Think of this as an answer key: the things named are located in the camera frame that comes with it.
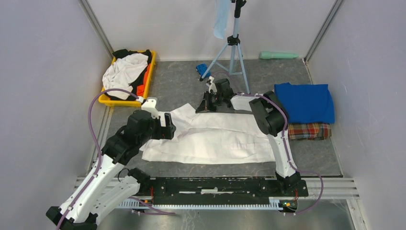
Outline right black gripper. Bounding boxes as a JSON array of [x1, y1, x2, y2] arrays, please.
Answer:
[[196, 91, 224, 113]]

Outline white long-sleeve shirt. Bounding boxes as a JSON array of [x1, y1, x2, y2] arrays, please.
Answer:
[[140, 103, 275, 164]]

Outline blue printed t-shirt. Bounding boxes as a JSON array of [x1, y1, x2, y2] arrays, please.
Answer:
[[274, 82, 335, 124]]

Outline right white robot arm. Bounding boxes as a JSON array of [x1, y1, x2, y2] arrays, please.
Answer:
[[196, 77, 301, 196]]

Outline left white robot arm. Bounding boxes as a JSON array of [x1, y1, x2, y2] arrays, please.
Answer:
[[46, 110, 176, 230]]

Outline small blue object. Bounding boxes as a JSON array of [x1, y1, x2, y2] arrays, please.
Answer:
[[196, 63, 207, 78]]

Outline orange garment in tray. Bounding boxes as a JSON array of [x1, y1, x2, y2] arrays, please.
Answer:
[[136, 64, 151, 96]]

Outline light blue music stand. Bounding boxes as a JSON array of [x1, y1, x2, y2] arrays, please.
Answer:
[[199, 0, 251, 94]]

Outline yellow plastic tray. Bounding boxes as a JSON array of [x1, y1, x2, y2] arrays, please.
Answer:
[[98, 49, 156, 107]]

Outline mint green cylinder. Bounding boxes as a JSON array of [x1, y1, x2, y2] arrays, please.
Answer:
[[259, 51, 299, 59]]

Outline black garment in tray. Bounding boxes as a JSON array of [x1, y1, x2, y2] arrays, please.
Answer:
[[113, 49, 153, 95]]

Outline folded plaid shirt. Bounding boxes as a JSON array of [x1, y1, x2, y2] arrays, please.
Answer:
[[288, 123, 332, 140]]

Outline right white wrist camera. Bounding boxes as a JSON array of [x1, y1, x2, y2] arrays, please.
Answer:
[[206, 77, 217, 94]]

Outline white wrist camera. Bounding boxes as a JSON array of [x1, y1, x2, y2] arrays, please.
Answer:
[[136, 97, 159, 119], [206, 77, 217, 94]]

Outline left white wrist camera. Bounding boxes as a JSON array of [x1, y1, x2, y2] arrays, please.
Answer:
[[136, 97, 159, 119]]

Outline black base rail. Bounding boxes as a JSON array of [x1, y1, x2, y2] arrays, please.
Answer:
[[135, 177, 309, 205]]

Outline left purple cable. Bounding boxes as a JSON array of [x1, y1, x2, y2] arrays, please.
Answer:
[[55, 88, 177, 230]]

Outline purple cable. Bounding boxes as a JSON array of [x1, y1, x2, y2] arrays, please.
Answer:
[[55, 88, 177, 230], [211, 72, 324, 217]]

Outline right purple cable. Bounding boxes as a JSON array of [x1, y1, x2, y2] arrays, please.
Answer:
[[211, 72, 324, 217]]

